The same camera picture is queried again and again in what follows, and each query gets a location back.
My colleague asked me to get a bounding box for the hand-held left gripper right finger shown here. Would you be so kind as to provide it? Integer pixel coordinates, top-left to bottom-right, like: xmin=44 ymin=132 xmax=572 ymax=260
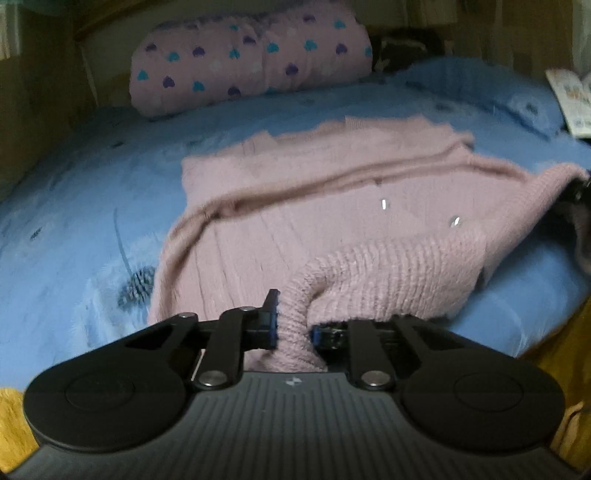
xmin=311 ymin=314 xmax=464 ymax=391

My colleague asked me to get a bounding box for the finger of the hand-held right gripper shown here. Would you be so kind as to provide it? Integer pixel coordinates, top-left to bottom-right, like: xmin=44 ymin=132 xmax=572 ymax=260
xmin=555 ymin=176 xmax=591 ymax=217

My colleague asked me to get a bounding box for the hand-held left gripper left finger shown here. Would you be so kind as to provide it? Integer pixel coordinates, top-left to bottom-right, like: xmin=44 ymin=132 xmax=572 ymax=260
xmin=124 ymin=288 xmax=281 ymax=391

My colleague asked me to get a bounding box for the pink knitted cardigan sweater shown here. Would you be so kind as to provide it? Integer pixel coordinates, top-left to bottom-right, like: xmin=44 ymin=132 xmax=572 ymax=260
xmin=147 ymin=115 xmax=591 ymax=376

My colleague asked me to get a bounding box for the printed booklet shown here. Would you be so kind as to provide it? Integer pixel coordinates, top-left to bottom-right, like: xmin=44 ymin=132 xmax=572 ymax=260
xmin=545 ymin=68 xmax=591 ymax=137

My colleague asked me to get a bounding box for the yellow blanket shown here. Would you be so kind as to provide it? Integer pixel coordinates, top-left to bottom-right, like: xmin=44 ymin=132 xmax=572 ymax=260
xmin=0 ymin=318 xmax=591 ymax=467

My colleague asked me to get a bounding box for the dark plush cloth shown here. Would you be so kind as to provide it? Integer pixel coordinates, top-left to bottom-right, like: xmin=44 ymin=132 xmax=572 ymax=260
xmin=372 ymin=27 xmax=446 ymax=72

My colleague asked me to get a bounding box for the blue floral bed sheet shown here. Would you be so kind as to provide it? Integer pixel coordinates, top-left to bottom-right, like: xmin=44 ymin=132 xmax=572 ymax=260
xmin=0 ymin=58 xmax=591 ymax=385

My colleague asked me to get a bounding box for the pink heart-patterned pillow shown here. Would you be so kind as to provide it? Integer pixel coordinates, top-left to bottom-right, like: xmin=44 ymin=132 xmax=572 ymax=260
xmin=129 ymin=11 xmax=374 ymax=122

